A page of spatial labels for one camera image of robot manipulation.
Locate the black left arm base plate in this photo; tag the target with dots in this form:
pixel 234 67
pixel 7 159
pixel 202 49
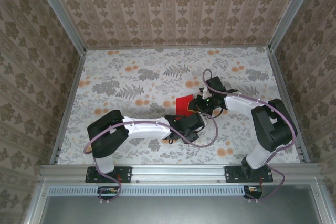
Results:
pixel 126 174

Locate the aluminium table side rail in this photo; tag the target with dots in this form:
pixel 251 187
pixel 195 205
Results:
pixel 288 106
pixel 69 106

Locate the aluminium lower frame bar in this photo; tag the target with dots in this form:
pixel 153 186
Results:
pixel 32 203
pixel 320 205

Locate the red cloth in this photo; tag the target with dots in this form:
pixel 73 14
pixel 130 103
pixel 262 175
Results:
pixel 183 104

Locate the grey metal panel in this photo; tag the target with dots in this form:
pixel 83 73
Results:
pixel 178 211

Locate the aluminium frame post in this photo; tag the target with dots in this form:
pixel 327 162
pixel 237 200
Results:
pixel 291 11
pixel 58 11

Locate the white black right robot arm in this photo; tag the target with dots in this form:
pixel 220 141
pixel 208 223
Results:
pixel 236 107

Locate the thin aluminium table rail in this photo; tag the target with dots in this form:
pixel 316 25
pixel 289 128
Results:
pixel 178 48

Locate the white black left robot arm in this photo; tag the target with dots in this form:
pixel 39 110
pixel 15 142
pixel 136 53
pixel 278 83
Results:
pixel 144 132

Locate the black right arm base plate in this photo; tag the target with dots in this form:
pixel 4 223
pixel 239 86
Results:
pixel 232 174

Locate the floral table cover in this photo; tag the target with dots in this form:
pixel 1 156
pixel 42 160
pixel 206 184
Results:
pixel 110 64

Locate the long aluminium base rail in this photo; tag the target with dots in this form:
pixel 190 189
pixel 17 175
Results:
pixel 178 172

